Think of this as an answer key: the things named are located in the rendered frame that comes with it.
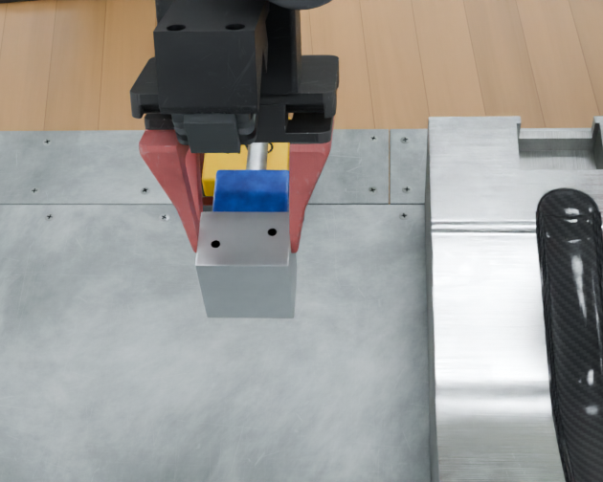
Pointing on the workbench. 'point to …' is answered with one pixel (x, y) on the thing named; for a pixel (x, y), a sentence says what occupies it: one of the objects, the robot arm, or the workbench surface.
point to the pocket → (561, 149)
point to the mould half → (500, 296)
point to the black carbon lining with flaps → (579, 338)
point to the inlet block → (248, 243)
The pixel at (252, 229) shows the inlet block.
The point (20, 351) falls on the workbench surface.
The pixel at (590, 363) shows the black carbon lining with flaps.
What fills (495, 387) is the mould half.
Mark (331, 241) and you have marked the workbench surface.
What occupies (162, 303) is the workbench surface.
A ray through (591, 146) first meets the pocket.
